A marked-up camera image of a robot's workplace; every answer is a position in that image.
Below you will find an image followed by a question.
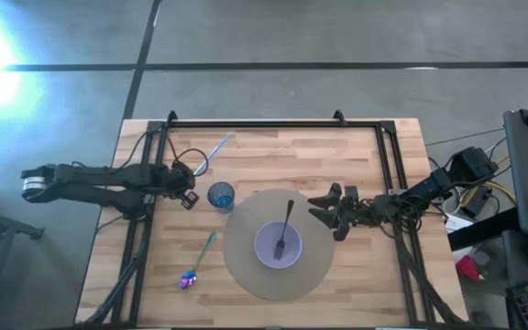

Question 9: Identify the round beige placemat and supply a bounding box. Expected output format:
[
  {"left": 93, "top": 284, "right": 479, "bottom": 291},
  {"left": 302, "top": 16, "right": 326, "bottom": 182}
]
[{"left": 222, "top": 188, "right": 337, "bottom": 303}]

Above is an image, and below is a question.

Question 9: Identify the black fork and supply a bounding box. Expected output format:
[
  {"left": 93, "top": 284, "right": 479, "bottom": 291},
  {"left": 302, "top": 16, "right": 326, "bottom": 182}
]
[{"left": 273, "top": 199, "right": 295, "bottom": 261}]

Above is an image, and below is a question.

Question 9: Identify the blue drinking straw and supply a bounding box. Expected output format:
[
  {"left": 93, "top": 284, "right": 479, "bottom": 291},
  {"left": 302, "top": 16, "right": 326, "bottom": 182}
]
[{"left": 193, "top": 132, "right": 235, "bottom": 178}]

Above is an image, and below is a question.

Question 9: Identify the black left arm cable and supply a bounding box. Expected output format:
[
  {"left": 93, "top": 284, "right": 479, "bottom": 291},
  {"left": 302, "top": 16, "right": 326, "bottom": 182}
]
[{"left": 126, "top": 127, "right": 211, "bottom": 179}]

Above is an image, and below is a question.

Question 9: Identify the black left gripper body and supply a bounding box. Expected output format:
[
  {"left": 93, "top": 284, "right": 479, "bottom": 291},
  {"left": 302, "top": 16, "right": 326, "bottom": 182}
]
[{"left": 165, "top": 160, "right": 200, "bottom": 211}]

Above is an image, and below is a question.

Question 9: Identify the black power box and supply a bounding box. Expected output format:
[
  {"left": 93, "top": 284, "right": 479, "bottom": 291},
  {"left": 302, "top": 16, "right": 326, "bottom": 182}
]
[{"left": 459, "top": 185, "right": 493, "bottom": 217}]

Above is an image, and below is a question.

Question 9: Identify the pale lilac bowl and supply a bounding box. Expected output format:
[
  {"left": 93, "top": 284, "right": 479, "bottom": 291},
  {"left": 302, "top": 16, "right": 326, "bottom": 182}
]
[{"left": 253, "top": 220, "right": 303, "bottom": 270}]

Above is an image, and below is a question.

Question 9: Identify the red item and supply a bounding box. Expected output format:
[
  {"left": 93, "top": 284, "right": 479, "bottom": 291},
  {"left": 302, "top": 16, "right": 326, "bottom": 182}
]
[{"left": 455, "top": 255, "right": 480, "bottom": 281}]

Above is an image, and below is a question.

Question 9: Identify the iridescent purple spoon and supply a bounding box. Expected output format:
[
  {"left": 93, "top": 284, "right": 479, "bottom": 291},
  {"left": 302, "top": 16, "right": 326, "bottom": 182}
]
[{"left": 178, "top": 231, "right": 218, "bottom": 291}]

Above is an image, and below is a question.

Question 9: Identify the yellow cable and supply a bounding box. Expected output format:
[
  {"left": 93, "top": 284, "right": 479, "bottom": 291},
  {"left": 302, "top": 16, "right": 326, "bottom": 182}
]
[{"left": 458, "top": 155, "right": 517, "bottom": 207}]

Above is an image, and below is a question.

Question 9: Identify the white paper sheet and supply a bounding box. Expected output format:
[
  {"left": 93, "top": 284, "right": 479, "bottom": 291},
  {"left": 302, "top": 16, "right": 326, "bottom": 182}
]
[{"left": 442, "top": 211, "right": 475, "bottom": 235}]

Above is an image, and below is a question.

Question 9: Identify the black metal table frame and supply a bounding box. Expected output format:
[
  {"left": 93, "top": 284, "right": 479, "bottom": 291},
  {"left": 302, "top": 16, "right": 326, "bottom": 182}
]
[{"left": 74, "top": 109, "right": 469, "bottom": 329}]

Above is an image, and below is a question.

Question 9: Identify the blue glass cup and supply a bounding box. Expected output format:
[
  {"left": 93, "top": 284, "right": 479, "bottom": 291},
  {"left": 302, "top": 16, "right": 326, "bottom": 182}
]
[{"left": 206, "top": 181, "right": 237, "bottom": 215}]

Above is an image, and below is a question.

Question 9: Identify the black beam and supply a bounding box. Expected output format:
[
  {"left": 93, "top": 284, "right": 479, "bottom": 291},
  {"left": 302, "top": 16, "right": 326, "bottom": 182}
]
[{"left": 446, "top": 208, "right": 522, "bottom": 252}]

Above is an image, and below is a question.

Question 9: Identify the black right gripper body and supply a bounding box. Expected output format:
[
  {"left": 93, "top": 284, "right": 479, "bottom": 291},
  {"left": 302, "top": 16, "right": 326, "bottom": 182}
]
[{"left": 334, "top": 184, "right": 378, "bottom": 243}]

